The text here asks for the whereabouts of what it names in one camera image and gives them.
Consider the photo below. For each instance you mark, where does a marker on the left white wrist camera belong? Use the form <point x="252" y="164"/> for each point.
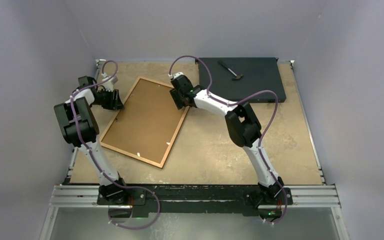
<point x="108" y="82"/>

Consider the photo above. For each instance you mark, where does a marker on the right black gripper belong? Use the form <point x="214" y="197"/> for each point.
<point x="180" y="103"/>

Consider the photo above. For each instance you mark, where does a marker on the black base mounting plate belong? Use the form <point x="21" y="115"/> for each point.
<point x="247" y="199"/>

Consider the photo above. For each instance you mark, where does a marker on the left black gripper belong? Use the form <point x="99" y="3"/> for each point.
<point x="115" y="103"/>

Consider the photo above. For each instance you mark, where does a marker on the small black handled hammer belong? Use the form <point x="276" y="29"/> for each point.
<point x="235" y="77"/>

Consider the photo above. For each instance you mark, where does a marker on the dark flat equipment case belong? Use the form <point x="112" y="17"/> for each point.
<point x="259" y="73"/>

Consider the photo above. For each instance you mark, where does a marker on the brown wooden picture frame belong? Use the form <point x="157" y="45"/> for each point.
<point x="175" y="132"/>

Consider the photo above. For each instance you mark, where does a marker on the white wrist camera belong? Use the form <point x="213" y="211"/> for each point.
<point x="108" y="82"/>
<point x="175" y="75"/>

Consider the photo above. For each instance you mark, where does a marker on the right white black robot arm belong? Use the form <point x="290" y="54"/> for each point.
<point x="244" y="128"/>

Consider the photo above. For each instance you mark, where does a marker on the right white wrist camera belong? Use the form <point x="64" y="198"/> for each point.
<point x="175" y="75"/>

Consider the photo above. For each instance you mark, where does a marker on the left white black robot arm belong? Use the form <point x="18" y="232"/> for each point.
<point x="79" y="128"/>

